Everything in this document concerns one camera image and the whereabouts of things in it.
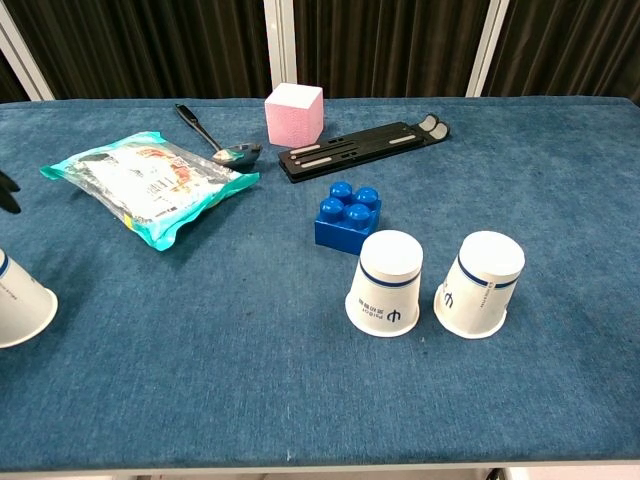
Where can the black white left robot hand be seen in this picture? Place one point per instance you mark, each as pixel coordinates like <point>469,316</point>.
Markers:
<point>7,197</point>

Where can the white paper cup blue print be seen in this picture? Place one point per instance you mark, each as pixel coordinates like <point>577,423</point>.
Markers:
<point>22,310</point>
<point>477,295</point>
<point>385,295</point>

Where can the black curtain panel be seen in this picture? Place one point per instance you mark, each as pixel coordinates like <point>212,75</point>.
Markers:
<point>10,82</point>
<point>385,45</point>
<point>575,45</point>
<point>150,45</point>

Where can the teal clear snack bag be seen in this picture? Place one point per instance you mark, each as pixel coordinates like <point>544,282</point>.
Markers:
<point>145,185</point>

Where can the blue tablecloth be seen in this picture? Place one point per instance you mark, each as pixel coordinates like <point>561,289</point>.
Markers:
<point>225,350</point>

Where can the pink foam cube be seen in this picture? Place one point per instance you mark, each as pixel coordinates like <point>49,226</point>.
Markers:
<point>292,117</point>

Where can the blue plastic building block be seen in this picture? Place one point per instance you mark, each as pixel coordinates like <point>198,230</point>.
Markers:
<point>340,225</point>

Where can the black folding stand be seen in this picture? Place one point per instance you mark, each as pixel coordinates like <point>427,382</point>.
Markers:
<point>350,150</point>

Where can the white frame post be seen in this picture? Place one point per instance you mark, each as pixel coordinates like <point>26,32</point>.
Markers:
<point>490,45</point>
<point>280,45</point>
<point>25,60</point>

